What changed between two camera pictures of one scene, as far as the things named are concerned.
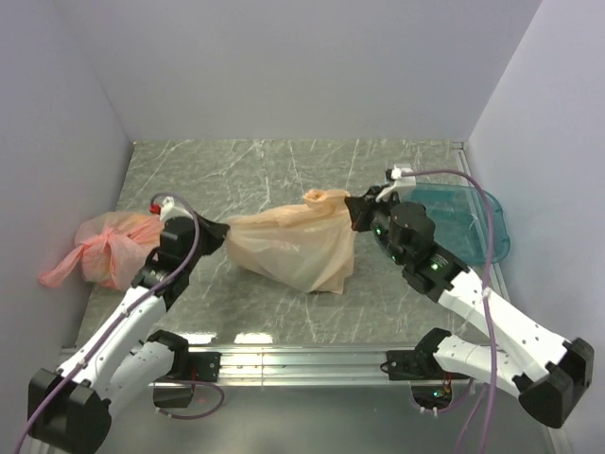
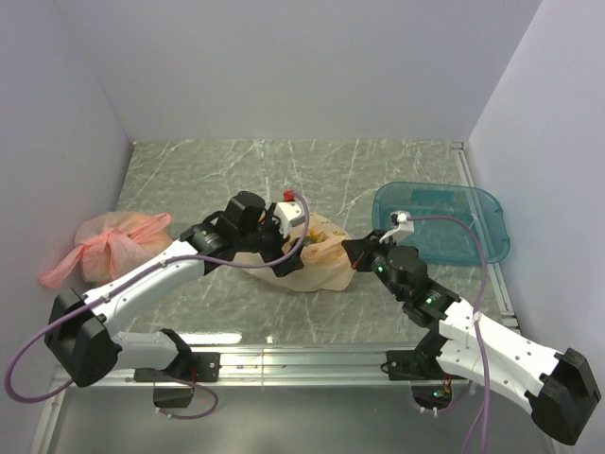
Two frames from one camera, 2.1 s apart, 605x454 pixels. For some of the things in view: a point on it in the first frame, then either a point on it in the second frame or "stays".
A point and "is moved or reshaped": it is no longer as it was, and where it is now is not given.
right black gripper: [364, 214] → [358, 248]
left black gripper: [206, 231] → [276, 243]
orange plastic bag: [309, 245] is moved or reshaped
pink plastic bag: [112, 249] stays
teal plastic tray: [460, 220] stays
